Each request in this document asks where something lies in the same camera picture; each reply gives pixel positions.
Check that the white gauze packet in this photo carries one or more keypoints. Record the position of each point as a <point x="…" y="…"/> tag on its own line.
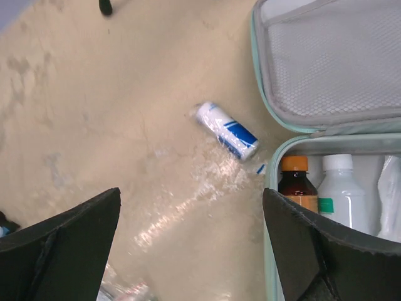
<point x="389" y="194"/>

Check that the small clear packet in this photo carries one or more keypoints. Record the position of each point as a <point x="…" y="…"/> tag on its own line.
<point x="112" y="288"/>

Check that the white plastic bottle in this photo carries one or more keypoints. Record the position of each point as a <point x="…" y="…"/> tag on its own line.
<point x="340" y="197"/>

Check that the black music stand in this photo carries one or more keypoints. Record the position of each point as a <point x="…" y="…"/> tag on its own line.
<point x="105" y="7"/>

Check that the mint green medicine case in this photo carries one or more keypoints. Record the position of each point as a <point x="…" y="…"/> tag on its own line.
<point x="330" y="72"/>

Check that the amber medicine bottle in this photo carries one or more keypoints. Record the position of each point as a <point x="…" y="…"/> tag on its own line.
<point x="294" y="183"/>

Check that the blue owl toy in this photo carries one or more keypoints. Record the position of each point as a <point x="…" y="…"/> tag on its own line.
<point x="7" y="226"/>

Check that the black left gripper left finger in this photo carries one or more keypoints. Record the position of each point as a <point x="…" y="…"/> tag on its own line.
<point x="63" y="257"/>

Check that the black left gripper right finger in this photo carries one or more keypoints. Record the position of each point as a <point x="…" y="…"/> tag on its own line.
<point x="319" y="259"/>

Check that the white bandage roll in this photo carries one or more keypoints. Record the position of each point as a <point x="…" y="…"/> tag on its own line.
<point x="229" y="132"/>

